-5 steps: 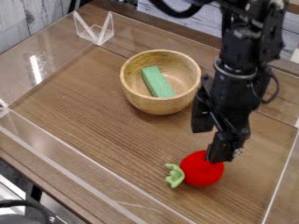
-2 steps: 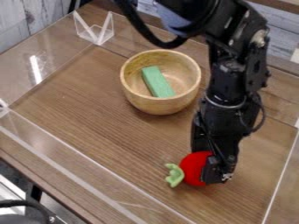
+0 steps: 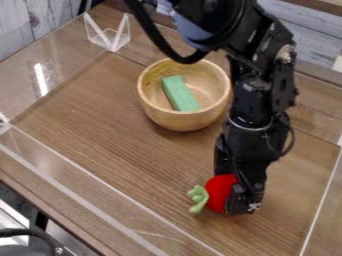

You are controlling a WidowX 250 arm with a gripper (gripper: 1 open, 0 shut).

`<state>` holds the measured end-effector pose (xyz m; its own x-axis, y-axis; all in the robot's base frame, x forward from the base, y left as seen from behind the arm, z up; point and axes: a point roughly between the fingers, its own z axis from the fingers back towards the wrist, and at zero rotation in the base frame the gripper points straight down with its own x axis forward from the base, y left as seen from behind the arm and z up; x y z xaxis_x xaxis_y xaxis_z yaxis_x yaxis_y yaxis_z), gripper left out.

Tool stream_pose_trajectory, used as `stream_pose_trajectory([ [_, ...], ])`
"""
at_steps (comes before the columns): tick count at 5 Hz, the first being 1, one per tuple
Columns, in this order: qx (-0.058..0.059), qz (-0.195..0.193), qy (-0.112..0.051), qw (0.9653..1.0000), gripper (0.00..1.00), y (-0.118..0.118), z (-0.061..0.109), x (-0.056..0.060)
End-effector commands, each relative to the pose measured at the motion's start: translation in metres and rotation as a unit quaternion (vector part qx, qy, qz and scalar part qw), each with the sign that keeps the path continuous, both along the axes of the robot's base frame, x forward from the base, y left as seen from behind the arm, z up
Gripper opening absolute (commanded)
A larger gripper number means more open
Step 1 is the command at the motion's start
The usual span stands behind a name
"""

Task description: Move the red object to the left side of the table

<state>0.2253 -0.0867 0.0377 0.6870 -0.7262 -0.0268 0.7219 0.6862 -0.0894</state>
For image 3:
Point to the clear acrylic table barrier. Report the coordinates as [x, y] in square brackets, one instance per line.
[122, 227]

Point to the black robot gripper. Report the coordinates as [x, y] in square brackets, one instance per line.
[248, 147]

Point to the green rectangular block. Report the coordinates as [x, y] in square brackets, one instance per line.
[180, 94]

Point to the black metal bracket with bolt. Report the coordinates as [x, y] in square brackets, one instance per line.
[45, 243]

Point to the wooden bowl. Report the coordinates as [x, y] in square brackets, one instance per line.
[209, 84]

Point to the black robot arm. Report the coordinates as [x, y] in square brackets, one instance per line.
[261, 51]

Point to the red plush tomato toy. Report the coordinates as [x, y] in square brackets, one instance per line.
[213, 194]

